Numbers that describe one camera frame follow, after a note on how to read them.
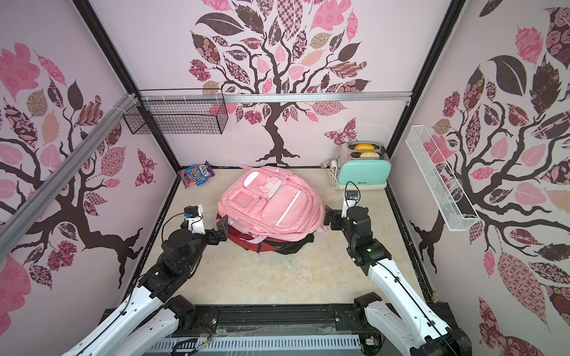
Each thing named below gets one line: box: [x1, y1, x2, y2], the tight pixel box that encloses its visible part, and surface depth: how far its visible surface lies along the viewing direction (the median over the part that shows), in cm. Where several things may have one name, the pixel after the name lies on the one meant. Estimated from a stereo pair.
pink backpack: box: [215, 163, 329, 245], surface depth 93 cm
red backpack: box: [227, 225, 280, 253], surface depth 87 cm
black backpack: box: [262, 233, 315, 255], surface depth 89 cm
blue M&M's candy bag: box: [186, 164, 209, 187], surface depth 116 cm
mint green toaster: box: [336, 140, 392, 190], surface depth 105 cm
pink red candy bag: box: [178, 169, 194, 189], surface depth 116 cm
